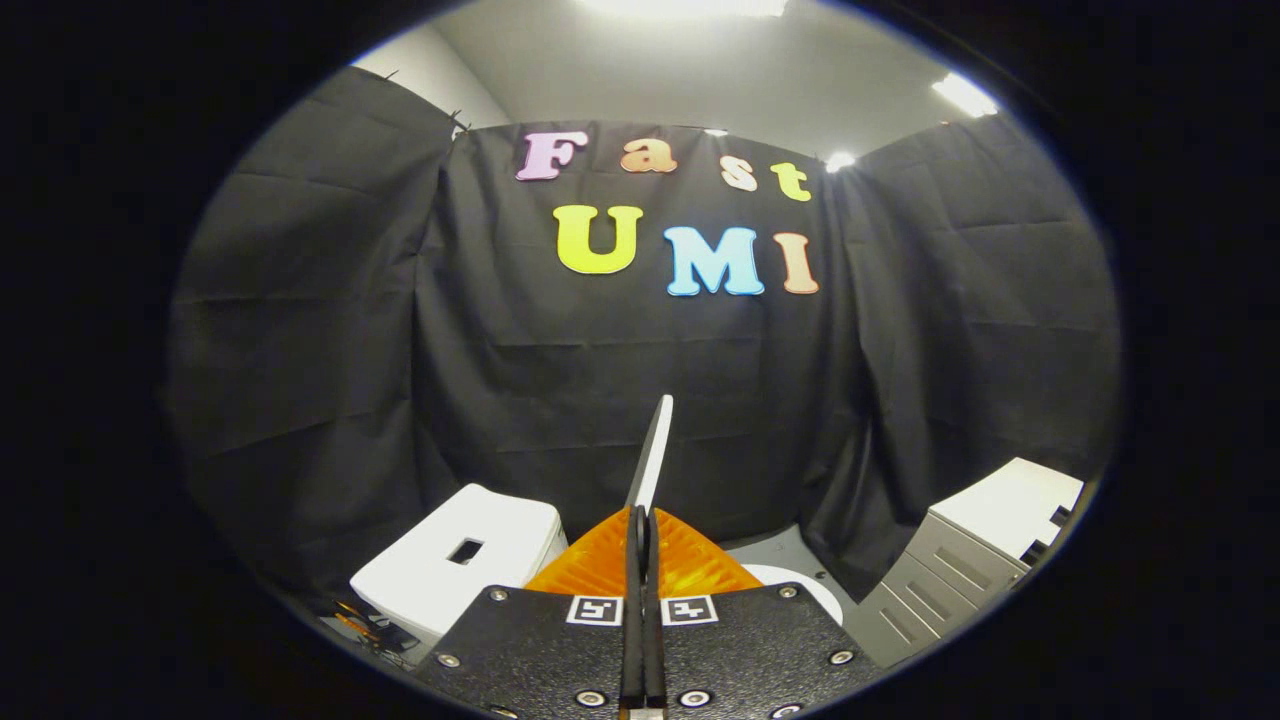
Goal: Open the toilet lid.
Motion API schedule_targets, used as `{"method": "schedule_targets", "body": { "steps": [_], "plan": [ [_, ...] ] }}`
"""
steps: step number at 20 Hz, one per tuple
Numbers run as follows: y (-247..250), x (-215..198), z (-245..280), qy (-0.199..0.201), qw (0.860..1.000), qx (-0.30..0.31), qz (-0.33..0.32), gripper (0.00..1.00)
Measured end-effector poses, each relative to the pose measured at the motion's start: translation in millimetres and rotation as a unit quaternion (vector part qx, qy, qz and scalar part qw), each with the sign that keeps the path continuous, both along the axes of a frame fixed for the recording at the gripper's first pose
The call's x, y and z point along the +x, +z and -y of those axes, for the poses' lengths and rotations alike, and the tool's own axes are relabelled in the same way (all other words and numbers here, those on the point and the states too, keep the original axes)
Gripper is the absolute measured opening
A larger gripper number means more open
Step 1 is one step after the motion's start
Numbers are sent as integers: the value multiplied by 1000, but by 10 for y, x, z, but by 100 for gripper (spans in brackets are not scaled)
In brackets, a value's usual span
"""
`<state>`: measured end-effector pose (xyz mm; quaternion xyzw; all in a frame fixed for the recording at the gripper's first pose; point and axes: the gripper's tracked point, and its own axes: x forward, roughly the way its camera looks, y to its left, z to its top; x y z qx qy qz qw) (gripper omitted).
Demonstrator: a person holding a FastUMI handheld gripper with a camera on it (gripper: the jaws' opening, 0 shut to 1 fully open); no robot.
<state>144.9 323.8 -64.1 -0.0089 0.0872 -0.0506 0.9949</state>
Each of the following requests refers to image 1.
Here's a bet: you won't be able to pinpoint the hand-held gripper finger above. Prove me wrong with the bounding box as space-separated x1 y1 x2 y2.
412 507 643 720
643 507 882 720

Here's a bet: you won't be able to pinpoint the white toilet with tank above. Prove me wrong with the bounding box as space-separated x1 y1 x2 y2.
349 484 845 653

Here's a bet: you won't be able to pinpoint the black backdrop cloth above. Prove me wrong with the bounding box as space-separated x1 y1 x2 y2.
168 65 1121 603

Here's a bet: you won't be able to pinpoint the small orange black tools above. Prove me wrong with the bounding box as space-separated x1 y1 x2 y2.
328 597 423 663

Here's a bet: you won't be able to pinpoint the grey drawer cabinet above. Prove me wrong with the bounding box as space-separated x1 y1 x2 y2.
845 457 1087 670

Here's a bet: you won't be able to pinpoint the small rectangular ceiling light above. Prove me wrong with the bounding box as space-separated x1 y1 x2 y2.
931 71 1002 120

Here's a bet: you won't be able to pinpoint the large ceiling light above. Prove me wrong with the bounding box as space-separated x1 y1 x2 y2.
575 0 791 20

